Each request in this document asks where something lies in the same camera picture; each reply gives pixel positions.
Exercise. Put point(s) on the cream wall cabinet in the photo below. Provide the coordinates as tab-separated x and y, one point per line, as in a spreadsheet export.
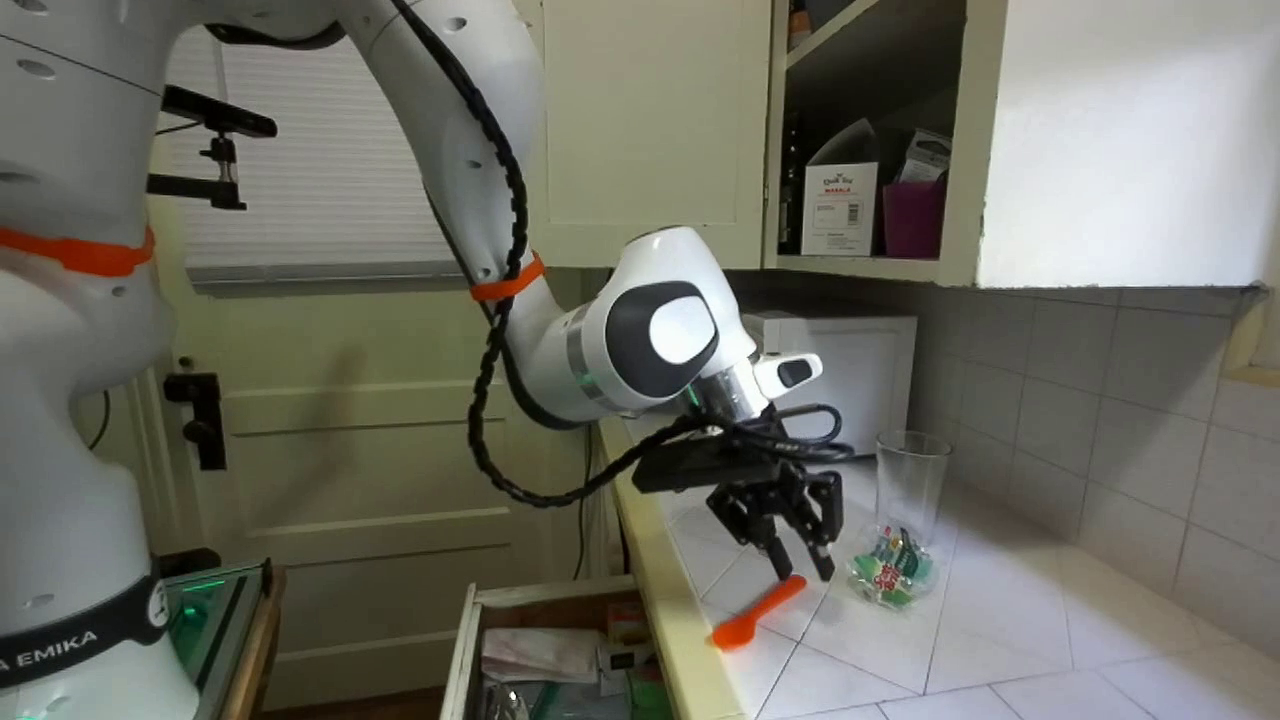
653	134

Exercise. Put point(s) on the white cabinet door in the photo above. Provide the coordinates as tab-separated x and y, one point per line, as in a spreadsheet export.
1132	134

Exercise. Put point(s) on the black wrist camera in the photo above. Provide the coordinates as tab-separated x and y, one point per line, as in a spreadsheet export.
686	463

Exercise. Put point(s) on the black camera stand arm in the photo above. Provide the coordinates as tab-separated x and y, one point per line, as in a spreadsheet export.
202	186

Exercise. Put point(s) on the white wooden drawer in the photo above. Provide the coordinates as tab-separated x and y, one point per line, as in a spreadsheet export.
460	655

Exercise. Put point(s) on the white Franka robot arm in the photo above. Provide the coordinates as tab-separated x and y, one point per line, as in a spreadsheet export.
454	123

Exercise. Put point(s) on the white window blind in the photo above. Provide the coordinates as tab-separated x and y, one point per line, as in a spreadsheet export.
305	202

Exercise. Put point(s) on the small white box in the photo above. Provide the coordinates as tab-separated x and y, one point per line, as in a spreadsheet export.
626	658

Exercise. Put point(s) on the green packet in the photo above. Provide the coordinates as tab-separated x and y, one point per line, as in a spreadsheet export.
651	699

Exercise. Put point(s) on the purple container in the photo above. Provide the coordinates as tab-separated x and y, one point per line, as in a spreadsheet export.
913	216

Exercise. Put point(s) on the white carton box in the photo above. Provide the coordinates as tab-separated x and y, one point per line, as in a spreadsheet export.
841	205

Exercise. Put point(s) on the cream panel door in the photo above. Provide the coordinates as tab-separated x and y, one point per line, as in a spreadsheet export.
347	464

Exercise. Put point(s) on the white microwave oven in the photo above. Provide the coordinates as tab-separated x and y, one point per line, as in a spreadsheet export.
867	374

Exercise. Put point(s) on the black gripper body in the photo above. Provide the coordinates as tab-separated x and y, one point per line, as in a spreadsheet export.
781	486

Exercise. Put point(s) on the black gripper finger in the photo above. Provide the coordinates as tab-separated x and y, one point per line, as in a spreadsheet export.
771	544
820	541

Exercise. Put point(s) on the green candy bag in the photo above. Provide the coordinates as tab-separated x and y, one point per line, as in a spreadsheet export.
894	567

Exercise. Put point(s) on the orange plastic spoon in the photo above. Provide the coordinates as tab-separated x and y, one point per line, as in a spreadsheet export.
756	617

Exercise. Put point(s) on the green lit control box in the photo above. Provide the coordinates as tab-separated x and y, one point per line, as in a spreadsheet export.
206	621

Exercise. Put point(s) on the white crumpled paper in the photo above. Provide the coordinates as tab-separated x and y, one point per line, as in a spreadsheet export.
540	655

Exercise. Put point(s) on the silver foil pouch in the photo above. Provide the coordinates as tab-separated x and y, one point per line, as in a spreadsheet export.
924	152

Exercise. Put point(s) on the clear drinking glass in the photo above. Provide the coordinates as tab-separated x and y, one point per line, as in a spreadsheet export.
913	486

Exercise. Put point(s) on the black door lock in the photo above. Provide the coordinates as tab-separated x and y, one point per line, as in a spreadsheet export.
202	412

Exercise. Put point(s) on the black bar camera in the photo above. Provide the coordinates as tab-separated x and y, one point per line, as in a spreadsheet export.
222	112

